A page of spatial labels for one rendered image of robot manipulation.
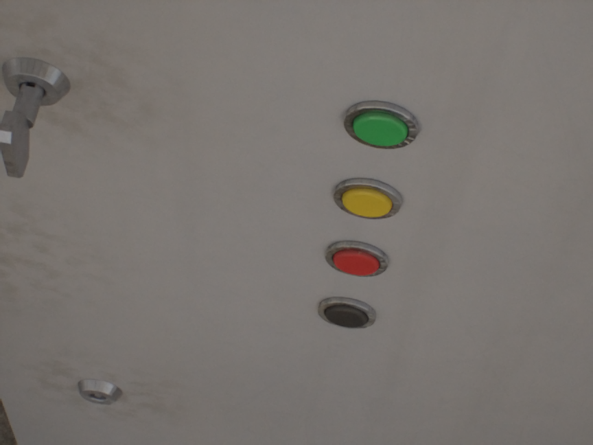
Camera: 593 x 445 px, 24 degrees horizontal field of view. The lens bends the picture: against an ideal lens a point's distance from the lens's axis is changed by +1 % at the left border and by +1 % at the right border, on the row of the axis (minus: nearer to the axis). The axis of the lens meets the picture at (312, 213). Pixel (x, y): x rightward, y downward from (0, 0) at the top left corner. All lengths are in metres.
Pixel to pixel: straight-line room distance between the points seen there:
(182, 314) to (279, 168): 0.17
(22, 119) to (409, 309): 0.23
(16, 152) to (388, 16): 0.16
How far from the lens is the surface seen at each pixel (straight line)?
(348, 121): 0.55
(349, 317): 0.70
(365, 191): 0.59
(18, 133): 0.56
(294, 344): 0.76
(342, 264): 0.65
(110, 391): 0.87
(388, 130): 0.55
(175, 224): 0.66
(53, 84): 0.57
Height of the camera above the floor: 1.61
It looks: 61 degrees down
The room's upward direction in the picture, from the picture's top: 6 degrees clockwise
